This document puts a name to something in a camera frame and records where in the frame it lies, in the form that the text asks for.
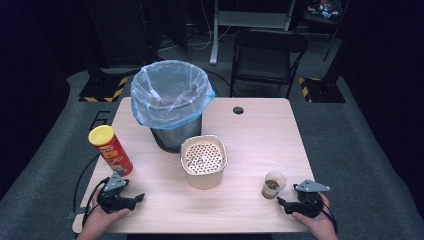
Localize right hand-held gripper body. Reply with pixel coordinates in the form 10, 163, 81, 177
289, 179, 332, 220

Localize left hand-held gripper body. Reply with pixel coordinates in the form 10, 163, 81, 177
96, 171, 137, 215

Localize red chip can yellow lid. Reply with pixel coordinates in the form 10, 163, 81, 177
87, 124, 134, 177

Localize grey trash bin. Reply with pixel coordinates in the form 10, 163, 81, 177
149, 114, 203, 154

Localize person's right hand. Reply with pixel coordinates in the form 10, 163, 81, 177
291, 193, 338, 240

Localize person's left hand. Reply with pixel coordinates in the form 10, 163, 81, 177
77, 194, 131, 240

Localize small clear cup brown liquid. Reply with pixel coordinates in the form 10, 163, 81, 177
261, 171, 288, 200

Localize beige perforated container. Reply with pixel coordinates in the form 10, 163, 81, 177
180, 134, 229, 191

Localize black folding chair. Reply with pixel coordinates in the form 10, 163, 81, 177
229, 29, 310, 100

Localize black cabinet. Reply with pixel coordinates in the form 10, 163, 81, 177
83, 0, 158, 69

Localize shelf with colourful clutter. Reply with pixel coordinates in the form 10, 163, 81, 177
304, 0, 350, 25

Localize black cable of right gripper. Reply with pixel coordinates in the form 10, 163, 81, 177
320, 199, 339, 234

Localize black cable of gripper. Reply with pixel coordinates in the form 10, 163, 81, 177
320, 199, 339, 234
72, 153, 111, 228

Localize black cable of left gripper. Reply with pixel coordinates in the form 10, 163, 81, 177
72, 153, 111, 228

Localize black base plate hazard stripes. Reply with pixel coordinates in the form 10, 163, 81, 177
78, 75, 130, 103
298, 76, 347, 104

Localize white floor cable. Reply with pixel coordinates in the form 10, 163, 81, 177
186, 0, 232, 52

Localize white metal desk frame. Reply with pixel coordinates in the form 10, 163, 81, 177
209, 0, 297, 66

